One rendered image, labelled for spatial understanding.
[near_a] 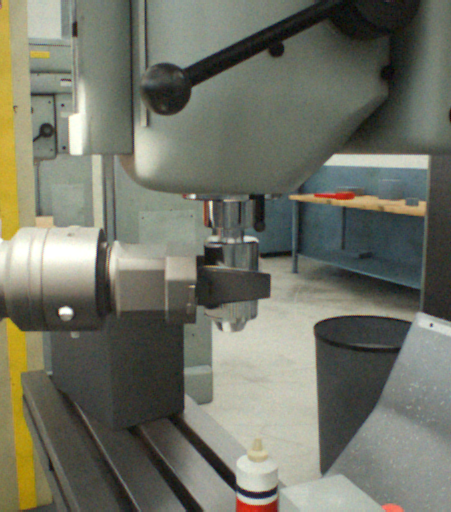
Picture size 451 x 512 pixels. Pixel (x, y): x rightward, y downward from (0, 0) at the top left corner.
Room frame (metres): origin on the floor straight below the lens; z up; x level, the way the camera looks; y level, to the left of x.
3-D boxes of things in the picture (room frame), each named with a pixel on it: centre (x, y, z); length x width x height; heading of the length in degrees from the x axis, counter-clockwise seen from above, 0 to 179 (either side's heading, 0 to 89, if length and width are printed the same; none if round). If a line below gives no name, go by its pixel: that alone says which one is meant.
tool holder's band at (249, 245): (0.52, -0.01, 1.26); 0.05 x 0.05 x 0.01
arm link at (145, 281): (0.51, 0.09, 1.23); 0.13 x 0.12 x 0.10; 4
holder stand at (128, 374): (0.90, 0.17, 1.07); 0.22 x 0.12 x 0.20; 37
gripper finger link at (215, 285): (0.49, -0.01, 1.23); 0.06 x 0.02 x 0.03; 94
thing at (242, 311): (0.52, -0.01, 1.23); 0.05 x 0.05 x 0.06
